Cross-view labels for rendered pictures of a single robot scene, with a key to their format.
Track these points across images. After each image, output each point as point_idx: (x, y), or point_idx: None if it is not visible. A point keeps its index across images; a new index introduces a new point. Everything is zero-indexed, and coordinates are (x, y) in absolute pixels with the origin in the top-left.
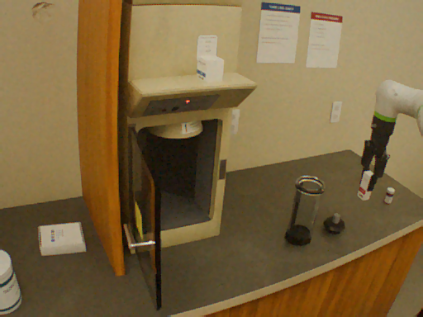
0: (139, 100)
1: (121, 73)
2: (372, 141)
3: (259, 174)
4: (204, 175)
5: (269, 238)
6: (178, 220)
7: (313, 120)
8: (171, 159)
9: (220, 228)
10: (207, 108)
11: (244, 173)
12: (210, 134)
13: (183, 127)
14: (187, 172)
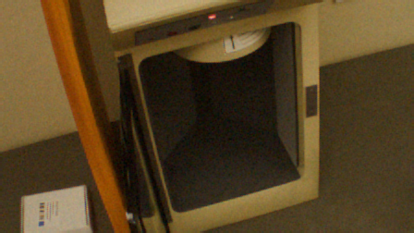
0: (112, 35)
1: None
2: None
3: (400, 64)
4: (286, 103)
5: (403, 202)
6: (245, 179)
7: None
8: (232, 70)
9: (322, 182)
10: (261, 14)
11: (376, 62)
12: (286, 41)
13: (227, 42)
14: (261, 91)
